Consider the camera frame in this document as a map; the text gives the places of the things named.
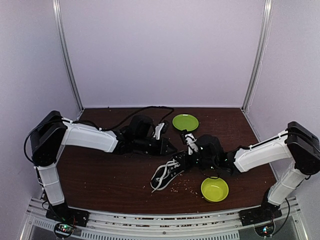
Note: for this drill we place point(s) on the yellow-green bowl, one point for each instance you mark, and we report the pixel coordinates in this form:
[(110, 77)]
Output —
[(214, 190)]

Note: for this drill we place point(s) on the front aluminium rail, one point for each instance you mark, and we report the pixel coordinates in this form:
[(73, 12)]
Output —
[(218, 225)]

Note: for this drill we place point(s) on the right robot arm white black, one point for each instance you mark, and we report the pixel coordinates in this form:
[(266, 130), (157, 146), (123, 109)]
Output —
[(296, 143)]

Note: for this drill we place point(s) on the black white canvas sneaker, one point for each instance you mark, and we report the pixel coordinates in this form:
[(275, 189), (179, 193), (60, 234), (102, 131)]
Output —
[(166, 175)]

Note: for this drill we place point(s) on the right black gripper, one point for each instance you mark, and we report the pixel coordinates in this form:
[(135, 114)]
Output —
[(185, 160)]

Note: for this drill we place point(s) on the right aluminium frame post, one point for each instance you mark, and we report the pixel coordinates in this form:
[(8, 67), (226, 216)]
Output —
[(262, 43)]

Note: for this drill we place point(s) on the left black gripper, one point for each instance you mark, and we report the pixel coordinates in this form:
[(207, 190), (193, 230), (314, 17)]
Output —
[(162, 148)]

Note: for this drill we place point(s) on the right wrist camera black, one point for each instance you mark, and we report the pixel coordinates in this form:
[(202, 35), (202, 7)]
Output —
[(205, 147)]

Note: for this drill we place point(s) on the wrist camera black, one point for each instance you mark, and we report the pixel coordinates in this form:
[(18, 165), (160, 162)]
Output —
[(140, 126), (205, 147)]

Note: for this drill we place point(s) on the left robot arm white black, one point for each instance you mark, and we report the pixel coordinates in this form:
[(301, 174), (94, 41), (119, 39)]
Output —
[(54, 132)]

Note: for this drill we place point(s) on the aluminium frame post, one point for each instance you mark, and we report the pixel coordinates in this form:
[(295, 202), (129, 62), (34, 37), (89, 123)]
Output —
[(262, 43), (65, 53)]

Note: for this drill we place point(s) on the left aluminium frame post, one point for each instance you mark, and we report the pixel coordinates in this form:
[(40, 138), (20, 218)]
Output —
[(65, 53)]

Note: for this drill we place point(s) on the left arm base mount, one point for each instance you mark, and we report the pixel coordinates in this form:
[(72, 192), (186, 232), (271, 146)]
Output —
[(71, 216)]

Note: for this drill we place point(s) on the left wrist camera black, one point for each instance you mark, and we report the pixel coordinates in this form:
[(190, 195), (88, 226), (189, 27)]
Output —
[(140, 126)]

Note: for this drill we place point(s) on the green plate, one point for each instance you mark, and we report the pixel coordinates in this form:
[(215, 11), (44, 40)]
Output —
[(186, 122)]

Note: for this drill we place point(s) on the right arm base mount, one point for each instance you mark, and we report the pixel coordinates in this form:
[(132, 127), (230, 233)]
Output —
[(257, 215)]

